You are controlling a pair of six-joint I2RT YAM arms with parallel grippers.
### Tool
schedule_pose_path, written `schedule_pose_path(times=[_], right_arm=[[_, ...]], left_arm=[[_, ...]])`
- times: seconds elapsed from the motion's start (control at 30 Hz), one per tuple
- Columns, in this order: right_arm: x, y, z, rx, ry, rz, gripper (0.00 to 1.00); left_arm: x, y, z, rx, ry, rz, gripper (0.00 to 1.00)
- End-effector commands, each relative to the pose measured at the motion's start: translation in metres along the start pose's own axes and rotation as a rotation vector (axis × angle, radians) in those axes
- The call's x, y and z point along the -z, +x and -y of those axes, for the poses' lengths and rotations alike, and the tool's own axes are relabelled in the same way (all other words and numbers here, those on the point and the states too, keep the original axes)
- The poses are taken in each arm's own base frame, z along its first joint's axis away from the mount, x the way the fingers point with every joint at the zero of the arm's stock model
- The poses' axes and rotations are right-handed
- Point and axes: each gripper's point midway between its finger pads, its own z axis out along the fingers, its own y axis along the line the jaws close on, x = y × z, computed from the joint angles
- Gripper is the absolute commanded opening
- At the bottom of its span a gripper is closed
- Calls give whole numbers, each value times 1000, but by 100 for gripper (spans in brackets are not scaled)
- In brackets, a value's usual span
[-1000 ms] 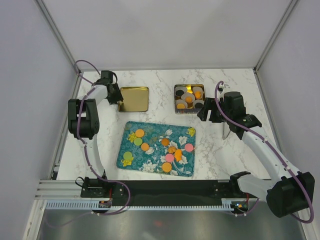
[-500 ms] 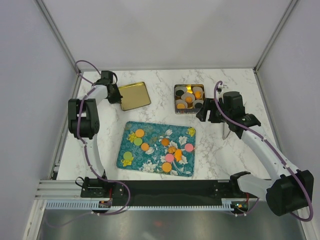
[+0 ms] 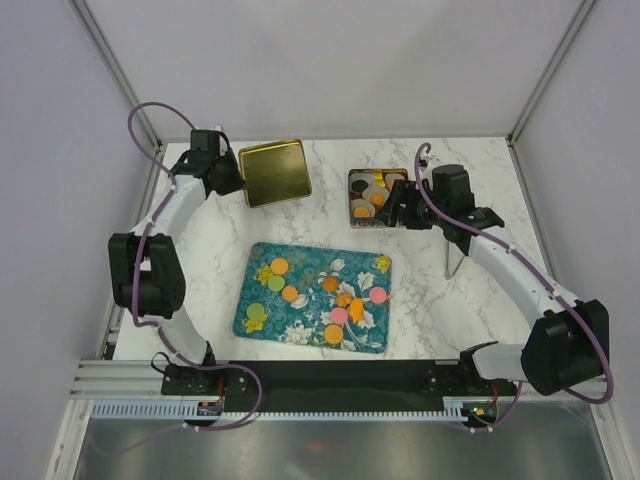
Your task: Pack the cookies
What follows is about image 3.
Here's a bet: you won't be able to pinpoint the orange round cookie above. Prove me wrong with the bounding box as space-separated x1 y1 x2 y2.
323 324 344 345
370 193 385 206
281 285 299 303
353 206 371 218
270 258 289 276

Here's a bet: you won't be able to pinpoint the aluminium frame rail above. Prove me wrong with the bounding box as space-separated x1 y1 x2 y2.
67 357 616 401

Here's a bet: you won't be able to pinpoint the pink round cookie lower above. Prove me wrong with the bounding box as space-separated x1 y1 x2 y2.
330 307 349 325

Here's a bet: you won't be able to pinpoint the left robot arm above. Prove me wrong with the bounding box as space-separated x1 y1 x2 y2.
108 129 244 395

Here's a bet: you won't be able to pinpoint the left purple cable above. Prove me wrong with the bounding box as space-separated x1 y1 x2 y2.
128 102 264 431

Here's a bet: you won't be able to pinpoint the white paper cup top left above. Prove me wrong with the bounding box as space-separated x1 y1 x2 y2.
349 172 375 198

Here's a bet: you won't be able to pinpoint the pink round cookie right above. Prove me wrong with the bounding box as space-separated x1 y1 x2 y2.
368 287 389 305

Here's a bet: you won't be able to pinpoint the white paper cup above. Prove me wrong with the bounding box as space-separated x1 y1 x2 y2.
349 172 375 198
362 184 390 208
350 199 376 218

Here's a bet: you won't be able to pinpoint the black mounting base plate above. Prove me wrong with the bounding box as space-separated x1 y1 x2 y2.
161 360 516 412

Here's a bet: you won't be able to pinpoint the square cookie tin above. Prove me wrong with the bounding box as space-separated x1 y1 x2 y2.
347 168 408 228

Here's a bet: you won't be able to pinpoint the black round cookie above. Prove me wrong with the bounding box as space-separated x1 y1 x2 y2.
351 179 369 195

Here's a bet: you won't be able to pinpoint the white paper cup centre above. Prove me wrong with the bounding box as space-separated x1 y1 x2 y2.
362 184 390 208

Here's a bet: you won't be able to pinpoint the green round cookie lower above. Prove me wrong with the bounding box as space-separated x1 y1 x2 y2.
246 303 266 320

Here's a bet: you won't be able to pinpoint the green round cookie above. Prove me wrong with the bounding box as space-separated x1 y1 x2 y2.
246 303 266 320
267 275 286 292

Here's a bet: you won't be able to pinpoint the gold tin lid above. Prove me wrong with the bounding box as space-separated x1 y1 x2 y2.
238 139 312 208

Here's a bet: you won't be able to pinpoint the pink round cookie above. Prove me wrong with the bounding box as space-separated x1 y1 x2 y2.
330 307 349 325
368 287 389 305

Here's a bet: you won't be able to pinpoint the orange round cookie bottom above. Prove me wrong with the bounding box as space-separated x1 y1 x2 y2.
323 324 344 345

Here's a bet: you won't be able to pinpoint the white paper cup bottom left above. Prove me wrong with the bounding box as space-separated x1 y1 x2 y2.
350 199 376 218

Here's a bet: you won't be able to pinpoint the teal floral tray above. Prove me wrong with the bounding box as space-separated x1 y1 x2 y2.
232 242 392 354

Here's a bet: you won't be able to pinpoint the metal tongs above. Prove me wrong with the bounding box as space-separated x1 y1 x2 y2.
444 241 465 280

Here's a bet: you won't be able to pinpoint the green round cookie upper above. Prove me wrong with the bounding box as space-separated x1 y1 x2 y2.
267 275 286 292

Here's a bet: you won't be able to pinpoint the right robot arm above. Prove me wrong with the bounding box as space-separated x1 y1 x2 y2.
376 164 614 403

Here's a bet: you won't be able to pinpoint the orange round cookie mid right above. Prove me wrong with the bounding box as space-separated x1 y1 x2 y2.
335 292 353 308

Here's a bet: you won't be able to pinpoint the white cable duct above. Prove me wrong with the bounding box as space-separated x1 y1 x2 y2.
90 400 468 422

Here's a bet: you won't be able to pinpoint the orange flower cookie lower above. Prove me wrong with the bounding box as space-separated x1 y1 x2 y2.
348 298 365 324

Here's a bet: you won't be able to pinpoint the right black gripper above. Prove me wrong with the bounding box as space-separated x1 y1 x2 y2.
373 179 448 231

